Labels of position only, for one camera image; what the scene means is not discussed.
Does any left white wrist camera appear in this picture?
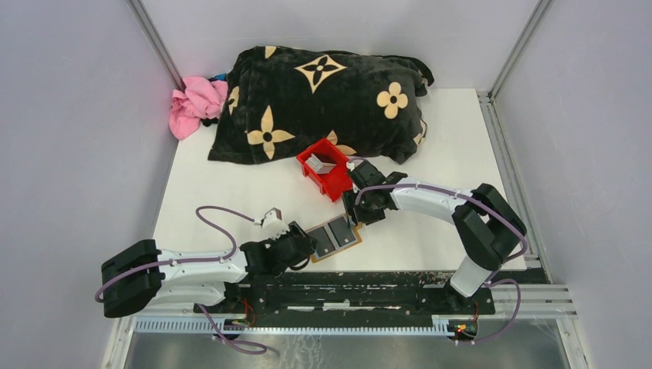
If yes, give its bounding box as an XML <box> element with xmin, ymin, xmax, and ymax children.
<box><xmin>261</xmin><ymin>208</ymin><xmax>289</xmax><ymax>240</ymax></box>

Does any black floral blanket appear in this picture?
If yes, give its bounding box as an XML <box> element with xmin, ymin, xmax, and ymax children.
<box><xmin>208</xmin><ymin>46</ymin><xmax>434</xmax><ymax>165</ymax></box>

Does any aluminium rail frame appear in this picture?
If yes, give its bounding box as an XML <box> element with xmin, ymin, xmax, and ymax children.
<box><xmin>101</xmin><ymin>88</ymin><xmax>587</xmax><ymax>368</ymax></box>

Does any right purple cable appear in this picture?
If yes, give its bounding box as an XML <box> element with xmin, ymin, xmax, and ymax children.
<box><xmin>348</xmin><ymin>156</ymin><xmax>530</xmax><ymax>344</ymax></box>

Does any yellow leather card holder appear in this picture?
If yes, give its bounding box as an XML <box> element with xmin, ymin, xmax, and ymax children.
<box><xmin>307</xmin><ymin>214</ymin><xmax>362</xmax><ymax>263</ymax></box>

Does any stack of credit cards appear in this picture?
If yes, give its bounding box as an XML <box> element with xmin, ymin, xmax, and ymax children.
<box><xmin>304</xmin><ymin>154</ymin><xmax>337</xmax><ymax>175</ymax></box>

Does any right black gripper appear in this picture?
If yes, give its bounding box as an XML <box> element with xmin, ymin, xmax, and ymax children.
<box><xmin>341</xmin><ymin>188</ymin><xmax>386</xmax><ymax>229</ymax></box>

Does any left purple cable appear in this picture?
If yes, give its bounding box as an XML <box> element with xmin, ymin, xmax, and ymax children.
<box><xmin>94</xmin><ymin>205</ymin><xmax>271</xmax><ymax>356</ymax></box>

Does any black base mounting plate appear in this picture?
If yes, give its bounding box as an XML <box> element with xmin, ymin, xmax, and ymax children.
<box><xmin>206</xmin><ymin>271</ymin><xmax>496</xmax><ymax>327</ymax></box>

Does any black credit card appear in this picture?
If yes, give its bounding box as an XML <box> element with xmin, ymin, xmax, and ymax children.
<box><xmin>308</xmin><ymin>226</ymin><xmax>336</xmax><ymax>263</ymax></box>
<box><xmin>328</xmin><ymin>215</ymin><xmax>358</xmax><ymax>248</ymax></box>

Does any red plastic bin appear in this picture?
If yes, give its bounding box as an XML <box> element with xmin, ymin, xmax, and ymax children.
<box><xmin>296</xmin><ymin>138</ymin><xmax>353</xmax><ymax>202</ymax></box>

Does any pink cloth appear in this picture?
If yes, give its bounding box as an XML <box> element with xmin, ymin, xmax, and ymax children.
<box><xmin>168</xmin><ymin>76</ymin><xmax>228</xmax><ymax>141</ymax></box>

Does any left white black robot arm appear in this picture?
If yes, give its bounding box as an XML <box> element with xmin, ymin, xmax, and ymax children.
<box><xmin>95</xmin><ymin>222</ymin><xmax>318</xmax><ymax>318</ymax></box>

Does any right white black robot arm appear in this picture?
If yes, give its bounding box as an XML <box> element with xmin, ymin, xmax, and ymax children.
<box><xmin>342</xmin><ymin>158</ymin><xmax>528</xmax><ymax>314</ymax></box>

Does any purple cable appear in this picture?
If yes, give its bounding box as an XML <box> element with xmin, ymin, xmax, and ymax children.
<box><xmin>94</xmin><ymin>205</ymin><xmax>271</xmax><ymax>356</ymax></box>
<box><xmin>348</xmin><ymin>156</ymin><xmax>530</xmax><ymax>344</ymax></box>

